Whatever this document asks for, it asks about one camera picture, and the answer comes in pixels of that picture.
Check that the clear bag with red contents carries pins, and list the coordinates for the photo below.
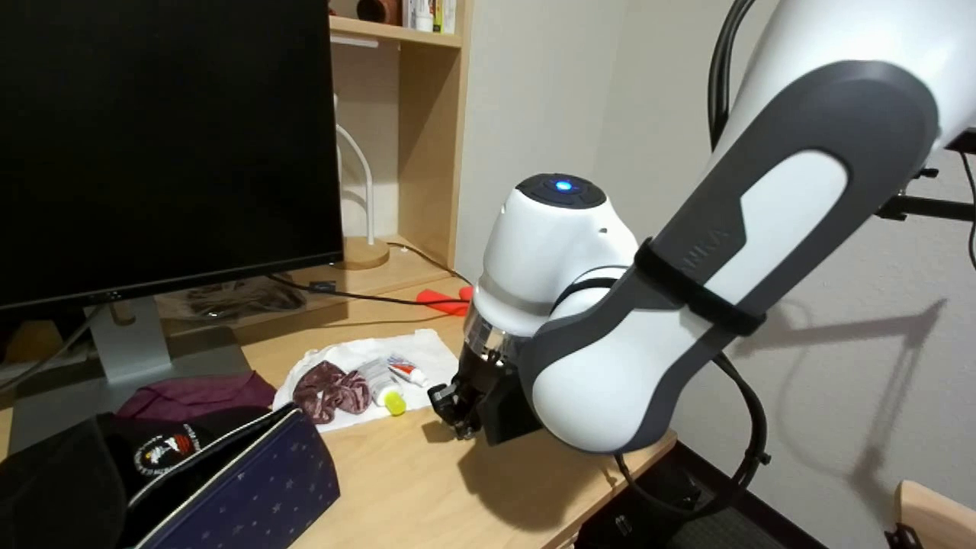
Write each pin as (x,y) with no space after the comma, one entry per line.
(427,351)

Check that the maroon garment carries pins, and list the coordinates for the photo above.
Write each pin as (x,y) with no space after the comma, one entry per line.
(201,395)

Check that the white picture box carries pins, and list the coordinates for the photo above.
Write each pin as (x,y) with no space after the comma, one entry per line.
(444,14)

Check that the small red white tube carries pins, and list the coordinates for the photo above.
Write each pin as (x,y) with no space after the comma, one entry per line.
(406,370)

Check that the black floor bin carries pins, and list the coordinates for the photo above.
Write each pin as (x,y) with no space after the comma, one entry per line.
(650,514)

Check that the wooden shelf unit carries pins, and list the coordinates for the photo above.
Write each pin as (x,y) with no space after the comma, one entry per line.
(427,133)

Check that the white desk lamp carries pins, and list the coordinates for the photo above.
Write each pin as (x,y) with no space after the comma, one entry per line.
(367,251)

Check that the white tube yellow cap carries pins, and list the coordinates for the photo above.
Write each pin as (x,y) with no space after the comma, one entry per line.
(392,405)

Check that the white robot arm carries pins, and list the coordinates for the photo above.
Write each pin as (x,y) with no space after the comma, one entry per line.
(812,153)

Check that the silver monitor stand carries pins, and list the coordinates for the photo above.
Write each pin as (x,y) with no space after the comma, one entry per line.
(132,345)

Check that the maroon scrunchie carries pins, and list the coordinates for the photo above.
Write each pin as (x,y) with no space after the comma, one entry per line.
(329,392)

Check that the light wooden board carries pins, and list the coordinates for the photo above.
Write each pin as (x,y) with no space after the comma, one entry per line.
(940,514)

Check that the red plastic object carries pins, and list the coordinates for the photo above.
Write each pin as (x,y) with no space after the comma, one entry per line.
(446,299)

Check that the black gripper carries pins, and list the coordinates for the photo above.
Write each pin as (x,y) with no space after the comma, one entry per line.
(505,402)

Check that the black computer monitor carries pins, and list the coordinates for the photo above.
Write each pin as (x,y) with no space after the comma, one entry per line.
(152,133)

